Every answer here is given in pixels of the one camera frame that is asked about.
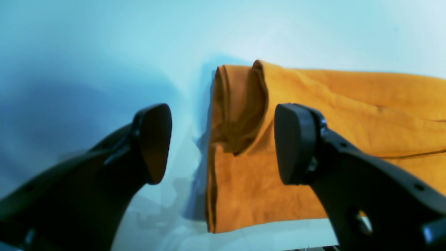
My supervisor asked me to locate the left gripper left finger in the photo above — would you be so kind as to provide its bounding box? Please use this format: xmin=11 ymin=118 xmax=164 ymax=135
xmin=0 ymin=104 xmax=172 ymax=251

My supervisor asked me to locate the orange t-shirt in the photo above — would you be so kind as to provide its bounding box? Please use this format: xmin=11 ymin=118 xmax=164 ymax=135
xmin=205 ymin=60 xmax=446 ymax=233

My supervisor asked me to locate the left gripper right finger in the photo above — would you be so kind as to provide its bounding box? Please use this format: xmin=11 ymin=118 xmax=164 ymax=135
xmin=274 ymin=103 xmax=446 ymax=251

